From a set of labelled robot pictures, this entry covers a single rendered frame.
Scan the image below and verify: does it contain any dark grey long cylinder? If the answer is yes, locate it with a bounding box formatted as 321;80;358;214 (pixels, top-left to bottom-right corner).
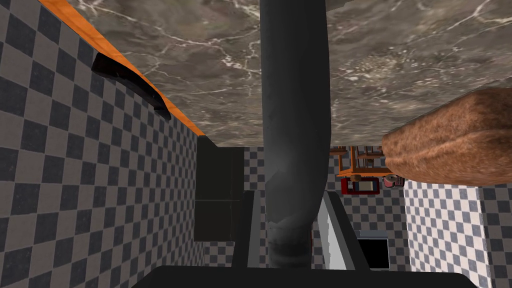
259;0;333;269

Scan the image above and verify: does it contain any brown bread loaf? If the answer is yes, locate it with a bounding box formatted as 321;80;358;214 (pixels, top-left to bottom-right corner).
380;87;512;188

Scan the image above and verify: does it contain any black curved bar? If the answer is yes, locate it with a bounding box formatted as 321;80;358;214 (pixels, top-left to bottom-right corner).
91;51;173;122

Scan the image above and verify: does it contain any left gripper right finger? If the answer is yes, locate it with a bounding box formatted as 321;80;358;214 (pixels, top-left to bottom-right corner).
317;190;372;271

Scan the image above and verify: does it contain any red microwave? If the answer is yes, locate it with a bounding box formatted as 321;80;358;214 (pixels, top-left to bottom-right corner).
340;177;381;196

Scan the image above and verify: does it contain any black tall cabinet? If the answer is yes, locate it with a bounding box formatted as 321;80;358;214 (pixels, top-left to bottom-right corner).
193;135;246;243

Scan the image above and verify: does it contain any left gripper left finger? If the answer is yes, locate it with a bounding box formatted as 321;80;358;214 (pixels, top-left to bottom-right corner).
231;190;262;269

